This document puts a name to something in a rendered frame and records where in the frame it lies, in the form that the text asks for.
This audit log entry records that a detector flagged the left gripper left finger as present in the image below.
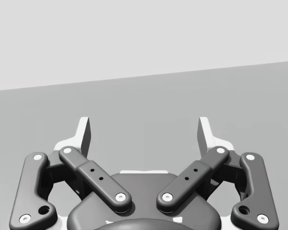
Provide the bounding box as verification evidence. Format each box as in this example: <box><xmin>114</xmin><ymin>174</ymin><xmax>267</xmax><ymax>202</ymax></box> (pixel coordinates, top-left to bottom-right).
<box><xmin>9</xmin><ymin>116</ymin><xmax>132</xmax><ymax>230</ymax></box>

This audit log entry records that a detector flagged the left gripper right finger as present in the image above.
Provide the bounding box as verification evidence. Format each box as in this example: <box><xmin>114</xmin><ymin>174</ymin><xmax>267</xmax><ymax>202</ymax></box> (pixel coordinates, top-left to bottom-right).
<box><xmin>156</xmin><ymin>116</ymin><xmax>280</xmax><ymax>230</ymax></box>

